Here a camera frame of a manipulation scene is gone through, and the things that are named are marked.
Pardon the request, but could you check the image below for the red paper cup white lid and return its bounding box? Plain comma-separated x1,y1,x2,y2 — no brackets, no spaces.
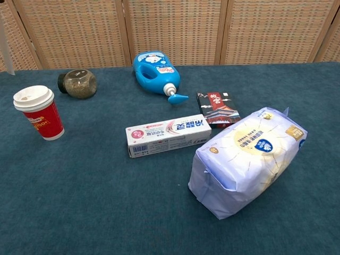
13,85,65,141

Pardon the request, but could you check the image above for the white toothpaste box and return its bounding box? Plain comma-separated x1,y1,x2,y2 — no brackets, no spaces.
125,114,213,159

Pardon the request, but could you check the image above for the dark palace print box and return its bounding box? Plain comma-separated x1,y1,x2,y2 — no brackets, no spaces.
196,91,242,130

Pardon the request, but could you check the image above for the blue pump detergent bottle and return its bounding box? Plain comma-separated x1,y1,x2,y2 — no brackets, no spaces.
132,51,190,105

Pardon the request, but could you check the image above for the white tissue pack bag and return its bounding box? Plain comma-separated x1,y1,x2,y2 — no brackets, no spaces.
188,106,308,220

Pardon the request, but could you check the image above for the woven folding screen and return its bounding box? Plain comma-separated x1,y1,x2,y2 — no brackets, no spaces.
0,0,340,72

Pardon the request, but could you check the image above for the round glass spice jar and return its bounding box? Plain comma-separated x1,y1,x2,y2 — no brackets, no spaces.
57,69,98,100

